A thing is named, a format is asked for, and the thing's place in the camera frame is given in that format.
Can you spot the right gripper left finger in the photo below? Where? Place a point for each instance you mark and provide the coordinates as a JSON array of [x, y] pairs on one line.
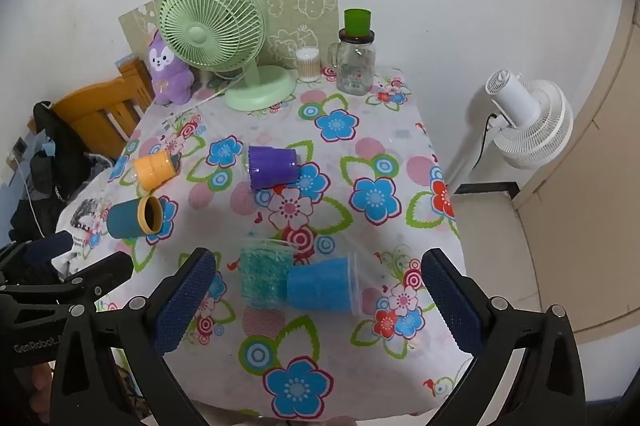
[[151, 327]]

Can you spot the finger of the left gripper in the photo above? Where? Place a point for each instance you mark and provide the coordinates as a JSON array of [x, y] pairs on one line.
[[44, 250], [105, 275]]

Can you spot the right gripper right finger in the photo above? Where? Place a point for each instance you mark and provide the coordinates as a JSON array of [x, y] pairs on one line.
[[486, 328]]

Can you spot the teal glitter clear cup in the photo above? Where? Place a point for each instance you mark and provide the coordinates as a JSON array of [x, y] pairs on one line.
[[264, 267]]

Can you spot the dark teal yellow-lined cup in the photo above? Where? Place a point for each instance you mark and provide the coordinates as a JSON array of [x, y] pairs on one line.
[[135, 218]]

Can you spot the orange plastic cup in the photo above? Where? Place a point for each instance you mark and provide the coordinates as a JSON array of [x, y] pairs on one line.
[[155, 169]]

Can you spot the blue plastic cup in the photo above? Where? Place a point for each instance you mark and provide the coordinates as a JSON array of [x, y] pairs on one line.
[[331, 286]]

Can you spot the purple plastic cup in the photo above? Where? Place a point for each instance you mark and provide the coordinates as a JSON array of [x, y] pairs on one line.
[[269, 167]]

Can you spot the green cup on jar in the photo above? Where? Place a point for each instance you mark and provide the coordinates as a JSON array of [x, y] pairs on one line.
[[357, 22]]

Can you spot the white printed t-shirt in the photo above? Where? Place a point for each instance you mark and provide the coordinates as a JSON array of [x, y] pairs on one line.
[[84, 219]]

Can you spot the dark clothes pile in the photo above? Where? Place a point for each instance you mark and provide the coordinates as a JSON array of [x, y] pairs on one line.
[[58, 170]]

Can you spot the wooden chair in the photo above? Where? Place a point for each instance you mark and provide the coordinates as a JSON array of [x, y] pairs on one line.
[[106, 114]]

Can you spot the floral tablecloth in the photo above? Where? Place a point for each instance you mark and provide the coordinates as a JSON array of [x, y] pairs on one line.
[[368, 183]]

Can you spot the purple plush toy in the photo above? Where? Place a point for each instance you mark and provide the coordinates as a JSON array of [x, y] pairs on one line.
[[171, 78]]

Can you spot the white floor fan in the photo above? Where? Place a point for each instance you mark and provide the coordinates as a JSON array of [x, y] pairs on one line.
[[535, 121]]

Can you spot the cotton swab container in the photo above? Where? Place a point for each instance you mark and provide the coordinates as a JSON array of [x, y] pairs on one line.
[[308, 64]]

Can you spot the green desk fan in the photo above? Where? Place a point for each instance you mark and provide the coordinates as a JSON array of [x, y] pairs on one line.
[[225, 37]]

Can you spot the glass mason jar mug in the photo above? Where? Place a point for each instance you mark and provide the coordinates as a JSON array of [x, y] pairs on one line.
[[353, 60]]

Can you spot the green patterned board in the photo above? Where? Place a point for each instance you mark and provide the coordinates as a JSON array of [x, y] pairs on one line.
[[294, 24]]

